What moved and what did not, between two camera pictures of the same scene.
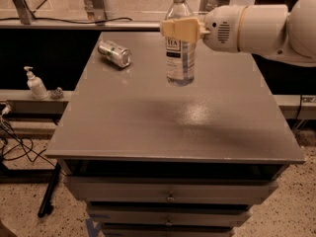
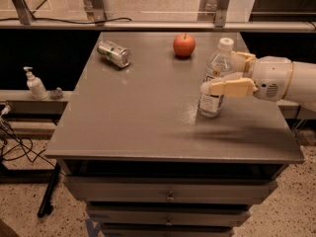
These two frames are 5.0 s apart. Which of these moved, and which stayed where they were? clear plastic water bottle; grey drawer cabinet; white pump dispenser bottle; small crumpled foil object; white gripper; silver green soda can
Moved: clear plastic water bottle; white gripper
Stayed: silver green soda can; grey drawer cabinet; small crumpled foil object; white pump dispenser bottle
